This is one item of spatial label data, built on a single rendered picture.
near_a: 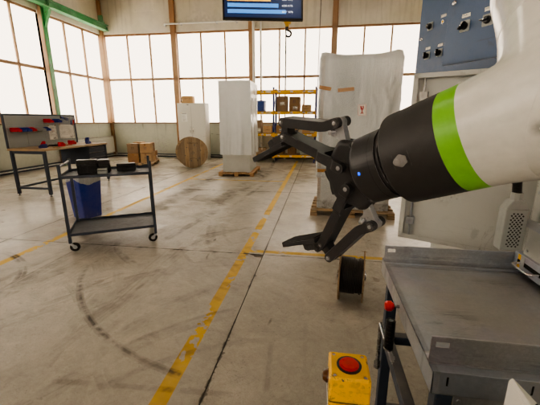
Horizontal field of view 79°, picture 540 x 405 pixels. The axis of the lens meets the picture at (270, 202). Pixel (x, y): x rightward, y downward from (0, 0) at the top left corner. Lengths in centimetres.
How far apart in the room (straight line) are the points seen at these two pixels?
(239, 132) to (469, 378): 766
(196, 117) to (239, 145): 400
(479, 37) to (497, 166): 161
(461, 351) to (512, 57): 71
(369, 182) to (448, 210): 133
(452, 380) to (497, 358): 11
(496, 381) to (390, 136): 71
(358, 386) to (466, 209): 109
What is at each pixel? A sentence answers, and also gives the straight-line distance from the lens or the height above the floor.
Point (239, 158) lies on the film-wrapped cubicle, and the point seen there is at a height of 44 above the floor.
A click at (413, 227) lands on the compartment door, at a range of 170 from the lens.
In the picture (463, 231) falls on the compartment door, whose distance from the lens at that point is 167.
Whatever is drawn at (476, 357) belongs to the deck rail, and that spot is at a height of 87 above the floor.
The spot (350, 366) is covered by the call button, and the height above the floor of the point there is 91.
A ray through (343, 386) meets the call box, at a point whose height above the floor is 88.
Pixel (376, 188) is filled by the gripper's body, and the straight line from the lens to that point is 34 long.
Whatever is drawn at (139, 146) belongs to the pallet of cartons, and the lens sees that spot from 1087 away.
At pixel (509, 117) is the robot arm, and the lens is 28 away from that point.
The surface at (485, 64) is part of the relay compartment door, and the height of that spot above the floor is 169.
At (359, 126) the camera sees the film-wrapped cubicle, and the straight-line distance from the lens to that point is 478.
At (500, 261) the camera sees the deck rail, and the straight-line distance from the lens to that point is 150.
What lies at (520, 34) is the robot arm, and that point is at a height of 145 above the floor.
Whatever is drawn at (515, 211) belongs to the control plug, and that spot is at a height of 109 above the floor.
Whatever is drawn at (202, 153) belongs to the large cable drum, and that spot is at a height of 41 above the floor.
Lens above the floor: 139
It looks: 14 degrees down
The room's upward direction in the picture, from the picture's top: straight up
